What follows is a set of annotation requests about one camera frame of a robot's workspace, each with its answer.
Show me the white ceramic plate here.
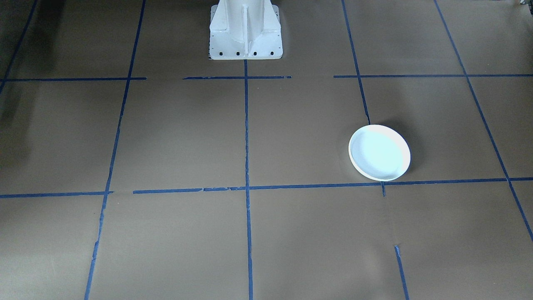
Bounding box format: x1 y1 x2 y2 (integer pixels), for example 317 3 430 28
348 124 411 182

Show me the white pedestal column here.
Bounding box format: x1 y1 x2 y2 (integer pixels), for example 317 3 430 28
208 0 284 61

